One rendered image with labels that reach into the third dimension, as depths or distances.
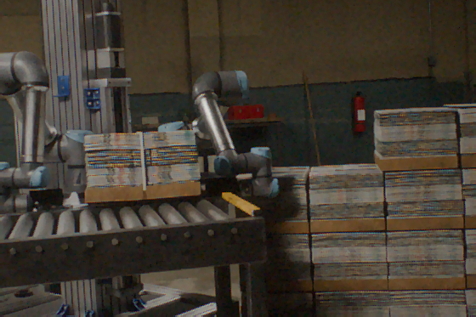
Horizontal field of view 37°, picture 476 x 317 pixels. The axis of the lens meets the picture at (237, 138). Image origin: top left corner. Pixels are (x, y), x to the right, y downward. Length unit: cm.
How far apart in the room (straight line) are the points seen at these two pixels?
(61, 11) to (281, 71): 672
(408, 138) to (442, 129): 13
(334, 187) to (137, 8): 686
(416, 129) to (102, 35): 134
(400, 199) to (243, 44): 693
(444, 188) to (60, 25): 171
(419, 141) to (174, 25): 690
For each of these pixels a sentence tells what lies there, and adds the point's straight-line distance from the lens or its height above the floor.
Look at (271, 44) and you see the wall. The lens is 964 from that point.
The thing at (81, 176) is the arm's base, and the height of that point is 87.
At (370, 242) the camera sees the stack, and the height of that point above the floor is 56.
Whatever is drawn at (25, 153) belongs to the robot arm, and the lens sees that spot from 252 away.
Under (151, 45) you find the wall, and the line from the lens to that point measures 934.
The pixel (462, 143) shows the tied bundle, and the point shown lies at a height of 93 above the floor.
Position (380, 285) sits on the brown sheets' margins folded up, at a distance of 284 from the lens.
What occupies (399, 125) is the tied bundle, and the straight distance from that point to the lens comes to 276.
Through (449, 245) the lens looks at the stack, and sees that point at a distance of 283.
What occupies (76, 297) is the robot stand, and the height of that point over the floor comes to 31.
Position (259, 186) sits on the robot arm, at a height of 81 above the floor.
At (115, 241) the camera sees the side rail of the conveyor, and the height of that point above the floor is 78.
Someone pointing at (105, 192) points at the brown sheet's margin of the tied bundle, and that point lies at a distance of 238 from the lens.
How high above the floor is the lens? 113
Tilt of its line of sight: 3 degrees down
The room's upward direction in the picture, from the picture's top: 3 degrees counter-clockwise
